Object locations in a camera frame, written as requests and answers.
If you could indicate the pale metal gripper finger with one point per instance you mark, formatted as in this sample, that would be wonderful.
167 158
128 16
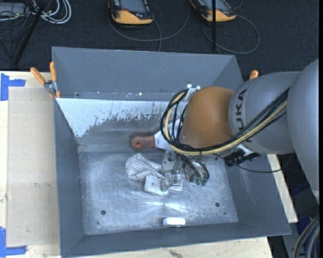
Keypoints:
178 180
167 183

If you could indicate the white rectangular block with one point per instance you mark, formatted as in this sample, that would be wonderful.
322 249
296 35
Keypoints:
153 185

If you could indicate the white striped cloth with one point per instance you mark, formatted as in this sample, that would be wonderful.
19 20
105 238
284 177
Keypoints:
138 167

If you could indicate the white oval object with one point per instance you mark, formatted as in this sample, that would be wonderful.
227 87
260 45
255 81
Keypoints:
173 221

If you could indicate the grey metal bin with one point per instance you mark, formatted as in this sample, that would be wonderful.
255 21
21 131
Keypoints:
118 197

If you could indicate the pale wood flat board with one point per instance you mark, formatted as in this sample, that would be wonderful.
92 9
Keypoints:
29 157

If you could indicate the black cylinder on white bracket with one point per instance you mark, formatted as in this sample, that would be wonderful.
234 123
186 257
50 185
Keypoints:
238 157

